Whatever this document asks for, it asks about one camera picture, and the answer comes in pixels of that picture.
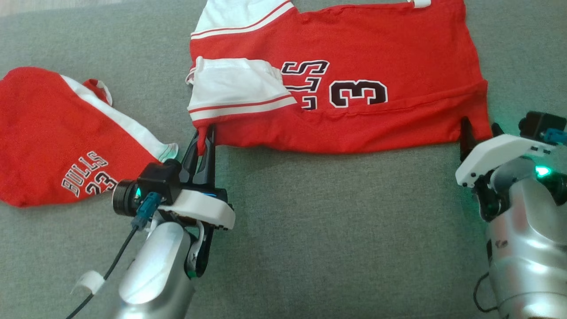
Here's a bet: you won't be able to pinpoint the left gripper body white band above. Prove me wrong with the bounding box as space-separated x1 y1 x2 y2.
157 171 236 231

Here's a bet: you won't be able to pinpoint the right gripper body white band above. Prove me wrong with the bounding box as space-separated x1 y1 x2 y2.
455 134 555 189

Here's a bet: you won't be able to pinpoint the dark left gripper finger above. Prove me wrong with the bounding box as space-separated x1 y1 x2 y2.
179 129 203 174
199 124 217 189

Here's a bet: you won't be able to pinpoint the red Bulls jersey shirt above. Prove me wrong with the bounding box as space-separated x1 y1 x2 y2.
185 0 493 156

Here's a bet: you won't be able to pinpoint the red Bulls 23 shorts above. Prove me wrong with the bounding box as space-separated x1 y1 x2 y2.
0 66 179 208

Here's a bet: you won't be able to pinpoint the grey sofa seat cushion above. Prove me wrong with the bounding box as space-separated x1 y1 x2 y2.
0 0 567 319

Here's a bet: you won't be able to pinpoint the black cable with teal plug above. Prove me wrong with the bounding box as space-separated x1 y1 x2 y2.
66 192 163 319
543 128 567 147

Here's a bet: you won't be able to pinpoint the white cable clip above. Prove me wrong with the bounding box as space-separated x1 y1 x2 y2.
71 270 106 296

